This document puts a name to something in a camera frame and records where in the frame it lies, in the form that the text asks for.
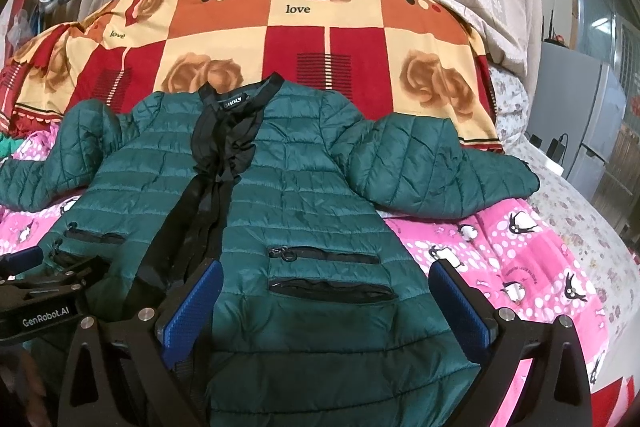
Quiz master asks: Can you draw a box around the green quilted puffer jacket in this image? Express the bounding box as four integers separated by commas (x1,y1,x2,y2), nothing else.
1,75,539,426

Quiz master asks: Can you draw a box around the pink penguin blanket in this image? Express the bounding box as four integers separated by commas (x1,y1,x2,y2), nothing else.
1,126,608,426

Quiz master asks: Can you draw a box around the floral white bedsheet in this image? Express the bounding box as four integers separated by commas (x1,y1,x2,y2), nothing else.
489,64,639,389

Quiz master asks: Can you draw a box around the green cloth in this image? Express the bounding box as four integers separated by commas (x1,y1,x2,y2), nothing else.
0,133,24,159

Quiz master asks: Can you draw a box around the black power adapter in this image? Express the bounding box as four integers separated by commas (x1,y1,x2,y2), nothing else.
546,132,570,165

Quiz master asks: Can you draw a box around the grey cabinet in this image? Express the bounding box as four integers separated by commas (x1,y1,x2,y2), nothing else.
527,42,626,199

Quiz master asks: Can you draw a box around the red orange rose quilt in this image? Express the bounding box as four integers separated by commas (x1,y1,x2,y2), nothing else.
1,0,501,150

